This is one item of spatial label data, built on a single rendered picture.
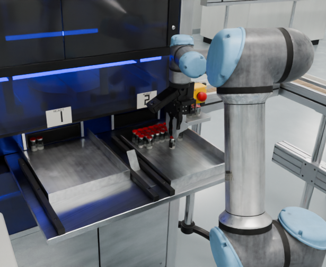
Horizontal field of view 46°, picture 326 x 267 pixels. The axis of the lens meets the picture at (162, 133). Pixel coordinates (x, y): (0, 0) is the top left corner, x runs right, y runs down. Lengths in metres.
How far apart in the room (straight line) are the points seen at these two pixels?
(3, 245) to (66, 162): 0.34
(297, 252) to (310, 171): 1.29
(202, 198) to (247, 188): 1.85
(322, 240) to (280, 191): 1.98
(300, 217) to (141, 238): 1.02
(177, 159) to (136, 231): 0.54
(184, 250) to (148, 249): 0.42
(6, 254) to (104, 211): 0.28
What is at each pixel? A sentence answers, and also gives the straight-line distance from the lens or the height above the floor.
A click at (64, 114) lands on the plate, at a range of 1.34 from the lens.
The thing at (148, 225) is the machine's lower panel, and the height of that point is 0.40.
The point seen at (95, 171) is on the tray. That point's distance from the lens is 1.28.
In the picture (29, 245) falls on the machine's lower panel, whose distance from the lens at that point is 1.57.
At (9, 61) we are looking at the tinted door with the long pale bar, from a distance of 1.24.
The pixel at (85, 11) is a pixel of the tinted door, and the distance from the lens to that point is 1.28.
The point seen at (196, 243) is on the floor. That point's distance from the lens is 2.32.
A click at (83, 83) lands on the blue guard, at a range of 1.32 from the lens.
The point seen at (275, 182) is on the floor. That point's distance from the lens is 2.97.
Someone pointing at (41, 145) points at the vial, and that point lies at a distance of 1.42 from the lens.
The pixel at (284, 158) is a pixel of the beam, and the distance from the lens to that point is 2.26.
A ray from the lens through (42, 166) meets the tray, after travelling 1.33.
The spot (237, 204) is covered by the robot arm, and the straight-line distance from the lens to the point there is 0.83.
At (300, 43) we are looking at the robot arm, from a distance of 0.83.
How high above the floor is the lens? 1.57
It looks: 27 degrees down
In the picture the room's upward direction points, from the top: 2 degrees clockwise
